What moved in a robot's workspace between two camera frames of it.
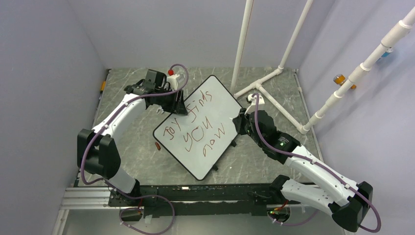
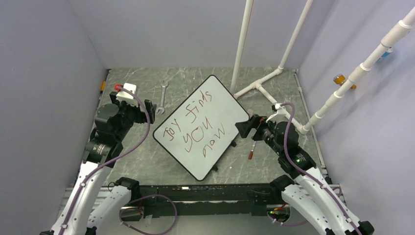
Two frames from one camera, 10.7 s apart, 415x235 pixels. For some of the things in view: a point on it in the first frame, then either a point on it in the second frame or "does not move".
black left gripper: (177, 107) to (141, 116)
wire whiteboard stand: (234, 144) does not move
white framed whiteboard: (195, 140) does not move
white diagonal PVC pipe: (402, 29) does not move
